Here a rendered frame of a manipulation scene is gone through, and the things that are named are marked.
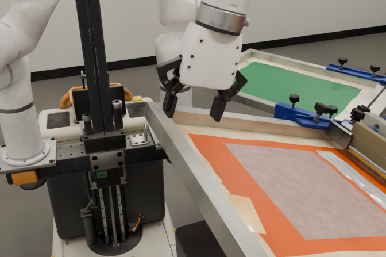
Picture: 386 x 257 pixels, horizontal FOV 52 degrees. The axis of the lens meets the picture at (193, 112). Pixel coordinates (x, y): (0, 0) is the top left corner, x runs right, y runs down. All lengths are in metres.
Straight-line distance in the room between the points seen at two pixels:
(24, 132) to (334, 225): 0.79
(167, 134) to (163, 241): 1.26
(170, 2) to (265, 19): 4.31
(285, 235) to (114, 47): 4.10
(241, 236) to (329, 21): 5.44
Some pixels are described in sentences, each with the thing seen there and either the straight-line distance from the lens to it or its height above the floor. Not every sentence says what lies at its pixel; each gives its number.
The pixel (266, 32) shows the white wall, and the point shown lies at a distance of 5.40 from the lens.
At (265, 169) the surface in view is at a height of 1.22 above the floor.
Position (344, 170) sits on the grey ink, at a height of 1.14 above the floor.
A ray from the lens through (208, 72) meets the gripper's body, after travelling 0.64.
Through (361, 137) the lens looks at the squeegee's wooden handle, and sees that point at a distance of 1.22.
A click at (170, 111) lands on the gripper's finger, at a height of 1.47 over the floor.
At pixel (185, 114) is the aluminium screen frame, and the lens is 1.00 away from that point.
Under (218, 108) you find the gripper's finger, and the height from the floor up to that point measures 1.45.
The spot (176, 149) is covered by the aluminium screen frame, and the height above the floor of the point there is 1.33.
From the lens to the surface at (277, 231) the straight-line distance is 0.74.
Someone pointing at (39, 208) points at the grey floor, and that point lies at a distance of 2.82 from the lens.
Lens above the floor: 1.77
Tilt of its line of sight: 28 degrees down
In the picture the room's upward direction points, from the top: straight up
